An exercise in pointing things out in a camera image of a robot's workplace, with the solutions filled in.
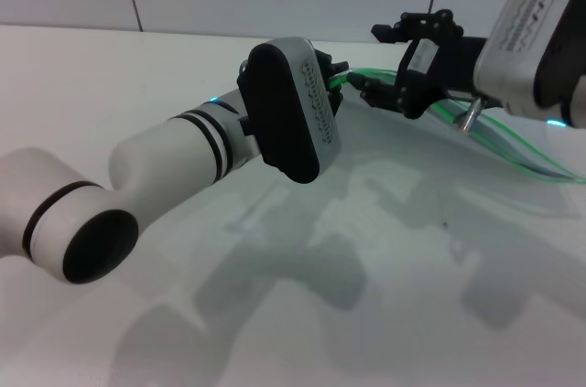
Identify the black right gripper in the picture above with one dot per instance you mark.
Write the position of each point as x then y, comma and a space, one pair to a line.
439, 76

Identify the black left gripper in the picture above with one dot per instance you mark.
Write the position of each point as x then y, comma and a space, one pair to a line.
324, 60

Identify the transparent document bag green zipper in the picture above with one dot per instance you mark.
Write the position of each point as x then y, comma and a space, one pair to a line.
503, 140

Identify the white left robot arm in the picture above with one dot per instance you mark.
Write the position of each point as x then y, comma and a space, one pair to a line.
151, 163

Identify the silver right wrist connector plug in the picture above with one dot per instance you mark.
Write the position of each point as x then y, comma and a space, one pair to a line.
469, 116

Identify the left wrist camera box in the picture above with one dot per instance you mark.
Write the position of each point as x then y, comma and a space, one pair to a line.
279, 112

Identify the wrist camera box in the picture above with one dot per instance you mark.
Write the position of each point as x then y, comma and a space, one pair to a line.
522, 30
279, 112

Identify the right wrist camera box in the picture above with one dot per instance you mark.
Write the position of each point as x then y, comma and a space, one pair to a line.
522, 30

